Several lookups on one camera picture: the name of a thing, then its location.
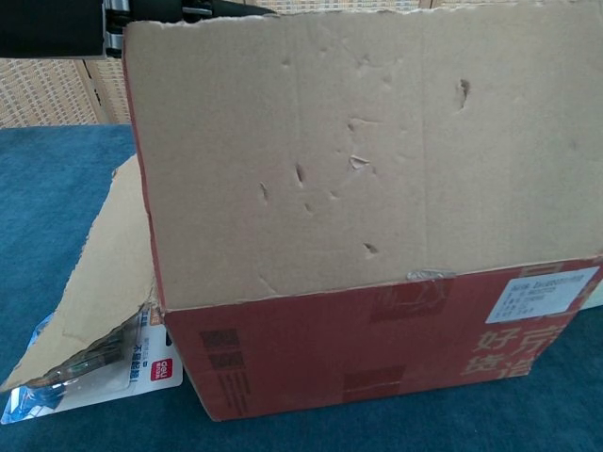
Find red cardboard box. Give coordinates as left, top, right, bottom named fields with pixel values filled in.
left=0, top=7, right=603, bottom=423

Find correction tape blister pack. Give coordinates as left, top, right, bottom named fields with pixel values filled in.
left=0, top=308, right=184, bottom=425

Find blue felt table cover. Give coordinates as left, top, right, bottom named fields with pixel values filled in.
left=0, top=122, right=603, bottom=452

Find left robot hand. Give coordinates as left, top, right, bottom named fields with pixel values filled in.
left=0, top=0, right=274, bottom=60

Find woven rattan folding screen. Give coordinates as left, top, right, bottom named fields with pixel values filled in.
left=0, top=0, right=603, bottom=129

